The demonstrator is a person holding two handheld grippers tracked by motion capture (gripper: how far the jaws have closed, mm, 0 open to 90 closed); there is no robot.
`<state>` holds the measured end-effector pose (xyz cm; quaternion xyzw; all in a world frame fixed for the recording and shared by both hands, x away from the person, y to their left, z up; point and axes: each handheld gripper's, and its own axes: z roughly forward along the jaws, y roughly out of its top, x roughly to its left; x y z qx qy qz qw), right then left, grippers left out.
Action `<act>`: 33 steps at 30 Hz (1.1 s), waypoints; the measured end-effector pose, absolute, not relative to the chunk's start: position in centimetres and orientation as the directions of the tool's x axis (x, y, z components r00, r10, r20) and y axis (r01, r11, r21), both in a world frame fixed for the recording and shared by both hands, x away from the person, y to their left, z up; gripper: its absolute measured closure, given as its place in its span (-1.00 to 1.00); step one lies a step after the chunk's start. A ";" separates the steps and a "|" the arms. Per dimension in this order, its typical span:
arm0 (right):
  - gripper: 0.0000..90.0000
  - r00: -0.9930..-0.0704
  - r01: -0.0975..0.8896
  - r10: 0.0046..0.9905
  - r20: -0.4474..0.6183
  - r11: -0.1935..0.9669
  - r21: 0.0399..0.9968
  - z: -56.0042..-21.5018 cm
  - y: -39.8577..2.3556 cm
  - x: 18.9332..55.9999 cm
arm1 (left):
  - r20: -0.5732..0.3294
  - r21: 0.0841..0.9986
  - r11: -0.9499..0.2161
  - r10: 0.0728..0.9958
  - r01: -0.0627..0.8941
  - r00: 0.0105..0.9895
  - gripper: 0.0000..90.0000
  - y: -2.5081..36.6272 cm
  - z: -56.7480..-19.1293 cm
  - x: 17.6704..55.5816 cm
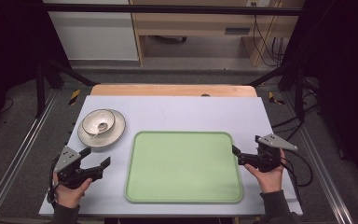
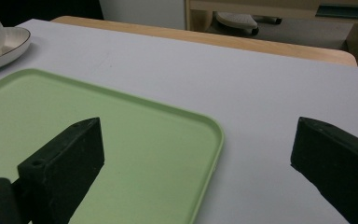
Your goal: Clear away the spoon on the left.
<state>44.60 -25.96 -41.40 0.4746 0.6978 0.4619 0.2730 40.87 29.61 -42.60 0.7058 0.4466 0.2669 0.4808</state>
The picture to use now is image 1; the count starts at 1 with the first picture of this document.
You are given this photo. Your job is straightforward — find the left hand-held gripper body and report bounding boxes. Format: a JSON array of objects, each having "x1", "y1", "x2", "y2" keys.
[{"x1": 53, "y1": 146, "x2": 104, "y2": 189}]

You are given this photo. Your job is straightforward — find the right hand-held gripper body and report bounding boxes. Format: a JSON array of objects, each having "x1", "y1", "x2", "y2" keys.
[{"x1": 255, "y1": 133, "x2": 298, "y2": 173}]

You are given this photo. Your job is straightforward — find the person's right hand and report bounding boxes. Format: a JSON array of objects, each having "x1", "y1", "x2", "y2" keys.
[{"x1": 243, "y1": 148, "x2": 286, "y2": 194}]

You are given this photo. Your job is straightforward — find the person's left hand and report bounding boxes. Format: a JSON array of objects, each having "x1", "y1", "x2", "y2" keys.
[{"x1": 51, "y1": 171, "x2": 93, "y2": 209}]

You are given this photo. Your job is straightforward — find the white ceramic spoon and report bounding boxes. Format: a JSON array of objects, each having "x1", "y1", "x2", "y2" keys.
[{"x1": 89, "y1": 121, "x2": 109, "y2": 140}]

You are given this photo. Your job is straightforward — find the white ceramic bowl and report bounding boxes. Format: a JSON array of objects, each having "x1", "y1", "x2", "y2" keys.
[{"x1": 81, "y1": 108, "x2": 117, "y2": 137}]

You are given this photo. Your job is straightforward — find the white ceramic plate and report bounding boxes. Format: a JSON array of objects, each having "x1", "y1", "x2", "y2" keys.
[{"x1": 76, "y1": 108, "x2": 127, "y2": 148}]

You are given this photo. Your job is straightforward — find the green plastic tray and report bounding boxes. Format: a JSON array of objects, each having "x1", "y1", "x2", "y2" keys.
[{"x1": 124, "y1": 131, "x2": 244, "y2": 204}]

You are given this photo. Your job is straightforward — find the white table board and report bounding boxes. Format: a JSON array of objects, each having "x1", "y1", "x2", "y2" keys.
[{"x1": 38, "y1": 94, "x2": 303, "y2": 217}]

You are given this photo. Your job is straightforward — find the black metal stand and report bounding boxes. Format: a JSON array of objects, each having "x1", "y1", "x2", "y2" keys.
[
  {"x1": 34, "y1": 58, "x2": 98, "y2": 119},
  {"x1": 247, "y1": 61, "x2": 306, "y2": 121}
]

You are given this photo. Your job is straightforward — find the wooden table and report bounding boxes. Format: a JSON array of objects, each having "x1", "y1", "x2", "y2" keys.
[{"x1": 89, "y1": 83, "x2": 258, "y2": 98}]

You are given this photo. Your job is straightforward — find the white cabinet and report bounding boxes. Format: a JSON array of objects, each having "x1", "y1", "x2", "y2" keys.
[{"x1": 42, "y1": 0, "x2": 140, "y2": 62}]

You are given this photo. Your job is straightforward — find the black curtain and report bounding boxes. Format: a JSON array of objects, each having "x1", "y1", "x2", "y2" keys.
[
  {"x1": 0, "y1": 0, "x2": 73, "y2": 134},
  {"x1": 281, "y1": 0, "x2": 358, "y2": 188}
]

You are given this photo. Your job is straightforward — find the wooden desk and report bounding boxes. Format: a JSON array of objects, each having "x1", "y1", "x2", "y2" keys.
[{"x1": 129, "y1": 0, "x2": 306, "y2": 68}]

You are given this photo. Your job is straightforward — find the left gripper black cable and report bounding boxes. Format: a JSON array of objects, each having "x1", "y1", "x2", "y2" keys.
[{"x1": 46, "y1": 154, "x2": 61, "y2": 205}]

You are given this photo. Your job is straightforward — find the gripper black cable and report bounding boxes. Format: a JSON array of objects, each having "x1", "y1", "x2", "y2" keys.
[
  {"x1": 46, "y1": 154, "x2": 61, "y2": 205},
  {"x1": 280, "y1": 148, "x2": 314, "y2": 189}
]

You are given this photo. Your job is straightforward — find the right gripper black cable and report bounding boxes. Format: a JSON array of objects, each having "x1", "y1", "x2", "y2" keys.
[{"x1": 280, "y1": 148, "x2": 314, "y2": 189}]

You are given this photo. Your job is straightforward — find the black floor cables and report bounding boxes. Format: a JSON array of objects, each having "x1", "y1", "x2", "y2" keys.
[{"x1": 270, "y1": 102, "x2": 321, "y2": 142}]

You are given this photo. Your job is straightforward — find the aluminium rail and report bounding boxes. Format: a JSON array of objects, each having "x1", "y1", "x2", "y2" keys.
[
  {"x1": 282, "y1": 92, "x2": 354, "y2": 224},
  {"x1": 0, "y1": 90, "x2": 59, "y2": 224}
]

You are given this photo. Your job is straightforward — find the black hanging cables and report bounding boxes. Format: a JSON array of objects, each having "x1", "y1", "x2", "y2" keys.
[{"x1": 252, "y1": 13, "x2": 286, "y2": 68}]

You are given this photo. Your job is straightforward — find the black horizontal frame bar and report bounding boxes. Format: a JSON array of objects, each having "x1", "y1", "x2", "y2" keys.
[{"x1": 43, "y1": 3, "x2": 306, "y2": 17}]

